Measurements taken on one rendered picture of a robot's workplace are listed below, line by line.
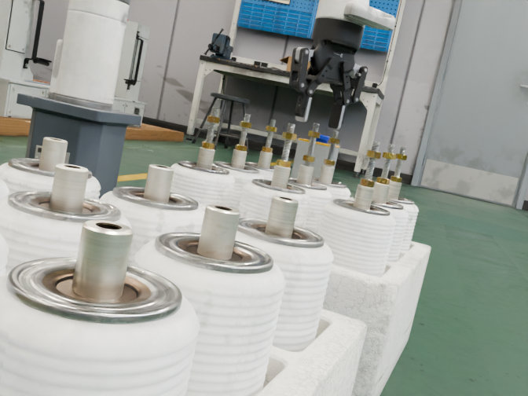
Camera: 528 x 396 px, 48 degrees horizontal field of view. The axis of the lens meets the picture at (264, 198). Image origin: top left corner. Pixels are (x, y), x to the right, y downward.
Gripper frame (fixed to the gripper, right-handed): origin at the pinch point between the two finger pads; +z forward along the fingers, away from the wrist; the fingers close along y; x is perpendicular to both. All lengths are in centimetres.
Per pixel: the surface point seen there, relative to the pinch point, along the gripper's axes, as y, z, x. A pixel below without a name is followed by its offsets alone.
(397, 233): -6.2, 14.2, 14.7
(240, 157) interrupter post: 6.7, 8.9, -9.1
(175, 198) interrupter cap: 34.9, 10.6, 22.2
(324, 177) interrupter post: -9.1, 9.7, -5.6
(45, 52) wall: -136, -19, -615
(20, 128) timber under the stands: -22, 32, -241
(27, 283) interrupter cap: 54, 11, 45
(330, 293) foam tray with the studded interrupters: 10.4, 20.9, 20.3
